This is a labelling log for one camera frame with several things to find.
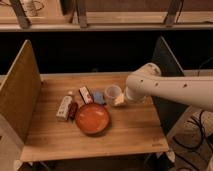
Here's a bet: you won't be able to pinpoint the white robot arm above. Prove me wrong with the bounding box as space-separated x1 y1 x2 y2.
124 63 213 112

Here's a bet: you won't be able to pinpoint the orange ceramic bowl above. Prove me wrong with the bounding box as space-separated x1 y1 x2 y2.
75 103 110 135

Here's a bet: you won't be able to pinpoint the clear plastic cup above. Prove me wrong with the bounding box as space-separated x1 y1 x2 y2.
104 84 122 106

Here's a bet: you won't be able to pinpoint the blue small block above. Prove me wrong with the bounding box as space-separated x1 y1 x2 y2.
93 91 106 105

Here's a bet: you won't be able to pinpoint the red white box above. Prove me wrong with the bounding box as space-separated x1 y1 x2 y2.
79 86 93 104

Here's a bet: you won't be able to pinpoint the right dark side panel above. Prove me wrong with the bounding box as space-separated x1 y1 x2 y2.
150 35 189 136

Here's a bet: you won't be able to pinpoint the left wooden side panel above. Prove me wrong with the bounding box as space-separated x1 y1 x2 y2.
0 40 41 146

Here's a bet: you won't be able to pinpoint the white container on shelf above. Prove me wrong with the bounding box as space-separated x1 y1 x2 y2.
23 0 37 17

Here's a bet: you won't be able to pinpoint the wooden shelf rail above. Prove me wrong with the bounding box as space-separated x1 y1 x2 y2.
0 0 213 33

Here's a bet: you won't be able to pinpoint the black cables on floor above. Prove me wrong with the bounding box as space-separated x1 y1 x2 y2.
173 56 213 171

